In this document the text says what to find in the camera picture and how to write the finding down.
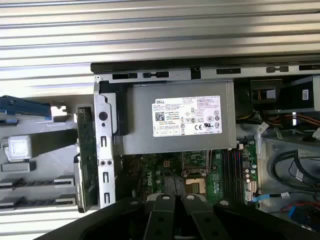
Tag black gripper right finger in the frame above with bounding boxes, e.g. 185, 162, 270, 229
174, 176, 320, 240

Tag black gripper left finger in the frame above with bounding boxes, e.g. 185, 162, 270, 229
34, 176, 177, 240

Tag blue RAM stick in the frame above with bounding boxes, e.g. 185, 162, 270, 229
11, 178, 56, 186
11, 197, 58, 207

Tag black RAM slot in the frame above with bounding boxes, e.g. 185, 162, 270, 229
238, 149, 245, 203
227, 149, 234, 203
222, 149, 229, 203
233, 149, 240, 203

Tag green motherboard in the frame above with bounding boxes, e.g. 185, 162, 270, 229
119, 147, 260, 208

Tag metal socket cover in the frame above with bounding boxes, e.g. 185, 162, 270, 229
181, 149, 210, 176

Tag black PC case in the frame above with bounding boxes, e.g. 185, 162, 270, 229
90, 56, 320, 237

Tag green graphics card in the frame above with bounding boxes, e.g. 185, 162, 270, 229
73, 104, 100, 213

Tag grey power supply unit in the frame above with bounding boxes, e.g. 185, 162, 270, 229
119, 81, 238, 155

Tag grey parts rack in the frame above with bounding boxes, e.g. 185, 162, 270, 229
0, 103, 81, 211

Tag tall metal disk bay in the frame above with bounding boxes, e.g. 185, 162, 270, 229
249, 74, 320, 113

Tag silver CPU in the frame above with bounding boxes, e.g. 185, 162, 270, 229
7, 136, 33, 160

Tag hard disk in blue carrier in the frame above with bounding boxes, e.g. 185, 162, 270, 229
0, 96, 52, 126

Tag blue flat data cable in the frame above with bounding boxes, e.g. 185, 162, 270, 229
252, 191, 291, 202

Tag looped black cable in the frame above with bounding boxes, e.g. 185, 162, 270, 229
272, 149, 320, 187

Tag thin orange yellow wires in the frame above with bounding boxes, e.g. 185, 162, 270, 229
282, 111, 320, 127

